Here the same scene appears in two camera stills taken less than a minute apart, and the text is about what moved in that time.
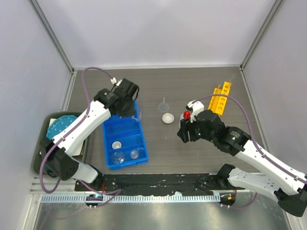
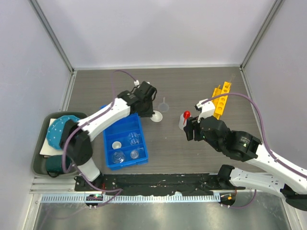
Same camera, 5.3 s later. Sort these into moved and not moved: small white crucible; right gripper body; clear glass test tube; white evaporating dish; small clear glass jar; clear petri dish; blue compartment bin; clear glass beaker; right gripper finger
Moved: white evaporating dish; clear glass beaker; right gripper finger
Not moved: small clear glass jar; small white crucible; clear glass test tube; blue compartment bin; right gripper body; clear petri dish
